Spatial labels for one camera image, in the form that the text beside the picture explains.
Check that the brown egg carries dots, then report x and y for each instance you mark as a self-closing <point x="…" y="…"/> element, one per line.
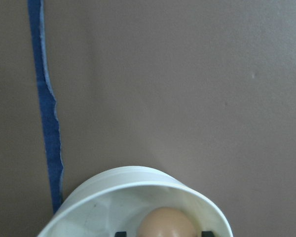
<point x="166" y="222"/>

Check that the white paper bowl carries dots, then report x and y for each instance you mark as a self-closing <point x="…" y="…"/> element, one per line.
<point x="117" y="200"/>

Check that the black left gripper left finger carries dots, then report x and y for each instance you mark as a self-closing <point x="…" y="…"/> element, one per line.
<point x="121" y="234"/>

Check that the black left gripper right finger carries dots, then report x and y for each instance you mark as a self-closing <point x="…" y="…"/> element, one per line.
<point x="207" y="234"/>

